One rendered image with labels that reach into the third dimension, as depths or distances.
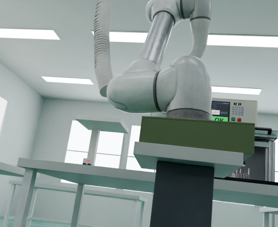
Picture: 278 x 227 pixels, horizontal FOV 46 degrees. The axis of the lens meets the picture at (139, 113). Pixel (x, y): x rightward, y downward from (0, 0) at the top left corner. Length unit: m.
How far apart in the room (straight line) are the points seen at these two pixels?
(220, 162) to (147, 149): 0.21
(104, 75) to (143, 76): 1.90
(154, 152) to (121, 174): 0.77
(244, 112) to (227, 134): 1.19
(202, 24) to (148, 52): 0.37
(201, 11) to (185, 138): 0.80
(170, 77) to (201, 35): 0.51
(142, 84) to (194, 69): 0.19
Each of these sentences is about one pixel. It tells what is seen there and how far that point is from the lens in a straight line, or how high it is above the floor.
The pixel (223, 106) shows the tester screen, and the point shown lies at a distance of 2.19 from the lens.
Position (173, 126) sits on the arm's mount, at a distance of 0.99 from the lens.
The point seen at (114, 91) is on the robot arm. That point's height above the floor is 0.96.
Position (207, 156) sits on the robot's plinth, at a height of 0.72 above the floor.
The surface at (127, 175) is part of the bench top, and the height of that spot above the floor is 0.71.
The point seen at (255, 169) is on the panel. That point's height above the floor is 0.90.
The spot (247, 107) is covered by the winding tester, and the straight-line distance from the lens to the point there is 2.21.
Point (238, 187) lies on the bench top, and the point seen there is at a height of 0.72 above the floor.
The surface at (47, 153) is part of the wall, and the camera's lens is 9.32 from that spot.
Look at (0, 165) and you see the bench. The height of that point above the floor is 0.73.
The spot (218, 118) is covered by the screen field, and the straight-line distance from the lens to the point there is 2.16.
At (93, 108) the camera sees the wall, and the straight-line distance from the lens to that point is 9.20.
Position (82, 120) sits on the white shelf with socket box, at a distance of 2.59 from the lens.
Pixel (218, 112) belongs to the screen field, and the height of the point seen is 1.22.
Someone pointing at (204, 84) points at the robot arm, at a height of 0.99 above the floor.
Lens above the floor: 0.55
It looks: 16 degrees up
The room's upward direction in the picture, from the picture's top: 8 degrees clockwise
